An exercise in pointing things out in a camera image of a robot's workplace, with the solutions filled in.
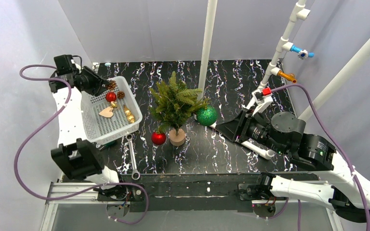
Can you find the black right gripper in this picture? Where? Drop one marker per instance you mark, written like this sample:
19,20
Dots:
242,127

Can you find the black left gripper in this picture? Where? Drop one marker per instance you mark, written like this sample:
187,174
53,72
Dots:
93,82

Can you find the brown pine cone ornament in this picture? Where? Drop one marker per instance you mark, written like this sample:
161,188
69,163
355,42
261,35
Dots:
111,85

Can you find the green glitter bauble ornament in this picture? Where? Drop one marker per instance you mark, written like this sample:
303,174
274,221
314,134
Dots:
207,116

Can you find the small green christmas tree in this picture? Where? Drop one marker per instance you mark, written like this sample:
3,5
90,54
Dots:
174,105

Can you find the red bauble ornament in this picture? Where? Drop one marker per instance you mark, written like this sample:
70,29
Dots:
110,96
158,138

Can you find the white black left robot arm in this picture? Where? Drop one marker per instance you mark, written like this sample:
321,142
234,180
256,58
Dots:
76,154

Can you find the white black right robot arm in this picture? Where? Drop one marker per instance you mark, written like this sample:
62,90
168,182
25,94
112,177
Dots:
284,134

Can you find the white plastic basket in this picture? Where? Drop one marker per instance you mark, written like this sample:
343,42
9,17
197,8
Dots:
104,130

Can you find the gold bell ornament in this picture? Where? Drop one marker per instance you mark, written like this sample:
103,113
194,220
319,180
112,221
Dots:
129,116

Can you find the orange brass tap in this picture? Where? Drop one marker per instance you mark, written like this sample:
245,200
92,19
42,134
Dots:
289,77

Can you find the silver combination wrench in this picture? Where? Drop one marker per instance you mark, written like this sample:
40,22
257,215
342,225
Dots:
135,173

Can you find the blue tap valve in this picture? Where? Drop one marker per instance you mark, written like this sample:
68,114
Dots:
302,53

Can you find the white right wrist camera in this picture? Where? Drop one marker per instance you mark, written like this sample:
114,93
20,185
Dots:
263,99

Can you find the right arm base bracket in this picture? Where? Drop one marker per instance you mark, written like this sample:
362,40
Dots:
262,201

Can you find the black front mounting rail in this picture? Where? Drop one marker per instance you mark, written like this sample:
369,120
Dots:
186,192

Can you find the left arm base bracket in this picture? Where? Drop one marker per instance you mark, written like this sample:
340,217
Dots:
124,193

